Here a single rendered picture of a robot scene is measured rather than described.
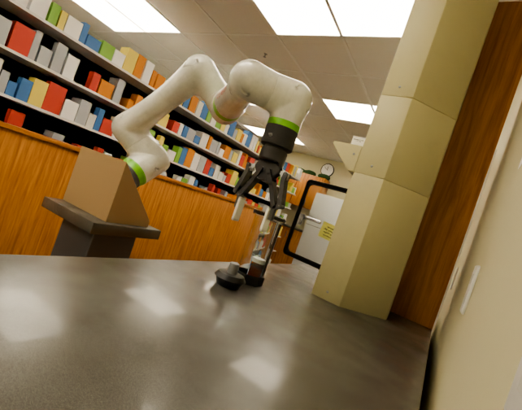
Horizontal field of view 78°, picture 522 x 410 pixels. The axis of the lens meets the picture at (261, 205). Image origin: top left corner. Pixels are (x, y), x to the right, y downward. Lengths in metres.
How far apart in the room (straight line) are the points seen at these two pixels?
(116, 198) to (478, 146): 1.44
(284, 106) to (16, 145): 1.91
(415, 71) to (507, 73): 0.50
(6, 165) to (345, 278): 2.07
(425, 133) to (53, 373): 1.22
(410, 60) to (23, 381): 1.32
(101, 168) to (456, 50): 1.36
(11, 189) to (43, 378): 2.16
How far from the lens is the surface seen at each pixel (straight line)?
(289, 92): 0.90
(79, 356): 0.48
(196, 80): 1.31
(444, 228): 1.54
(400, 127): 1.26
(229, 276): 0.89
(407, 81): 1.33
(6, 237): 2.64
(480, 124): 1.65
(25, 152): 2.51
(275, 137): 0.88
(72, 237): 1.41
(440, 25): 1.43
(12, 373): 0.44
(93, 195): 1.36
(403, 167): 1.25
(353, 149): 1.26
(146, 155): 1.44
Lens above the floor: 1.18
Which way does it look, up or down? level
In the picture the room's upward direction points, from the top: 19 degrees clockwise
